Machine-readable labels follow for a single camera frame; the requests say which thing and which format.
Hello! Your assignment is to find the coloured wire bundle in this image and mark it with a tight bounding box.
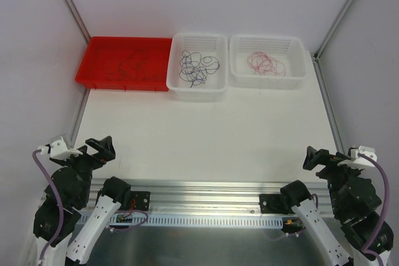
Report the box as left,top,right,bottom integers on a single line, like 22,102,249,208
180,50,203,89

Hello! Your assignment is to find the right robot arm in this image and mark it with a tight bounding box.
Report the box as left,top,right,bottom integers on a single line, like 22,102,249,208
279,146,394,265

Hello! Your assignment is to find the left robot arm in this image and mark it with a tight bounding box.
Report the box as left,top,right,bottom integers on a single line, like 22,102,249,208
32,136,131,265

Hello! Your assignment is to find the red plastic tray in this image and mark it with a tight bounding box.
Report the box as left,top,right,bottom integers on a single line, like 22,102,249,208
75,36,172,92

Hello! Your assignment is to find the white right mesh basket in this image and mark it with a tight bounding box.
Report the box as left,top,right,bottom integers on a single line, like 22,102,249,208
229,34,307,90

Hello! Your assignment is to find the white mesh basket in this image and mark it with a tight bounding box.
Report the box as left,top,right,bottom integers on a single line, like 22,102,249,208
166,32,228,102
229,34,307,90

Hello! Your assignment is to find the white middle mesh basket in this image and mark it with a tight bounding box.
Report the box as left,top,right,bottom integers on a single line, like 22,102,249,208
166,32,228,102

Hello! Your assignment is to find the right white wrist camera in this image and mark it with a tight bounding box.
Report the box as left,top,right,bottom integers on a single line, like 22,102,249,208
338,146,377,169

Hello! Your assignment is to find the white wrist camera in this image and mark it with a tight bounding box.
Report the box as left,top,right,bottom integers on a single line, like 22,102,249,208
338,146,377,169
38,136,83,160

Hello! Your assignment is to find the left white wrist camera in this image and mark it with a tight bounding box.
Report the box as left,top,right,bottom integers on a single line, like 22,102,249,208
38,136,83,160

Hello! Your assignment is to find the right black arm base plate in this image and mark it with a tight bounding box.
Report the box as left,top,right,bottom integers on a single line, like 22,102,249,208
259,194,286,214

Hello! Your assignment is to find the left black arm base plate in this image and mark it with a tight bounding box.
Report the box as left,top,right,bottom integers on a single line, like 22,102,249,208
129,191,151,211

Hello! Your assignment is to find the white slotted cable duct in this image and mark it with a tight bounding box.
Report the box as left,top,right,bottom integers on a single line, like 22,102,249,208
78,212,283,230

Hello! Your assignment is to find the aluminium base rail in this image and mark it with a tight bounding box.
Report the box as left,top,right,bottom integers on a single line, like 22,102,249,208
40,179,336,219

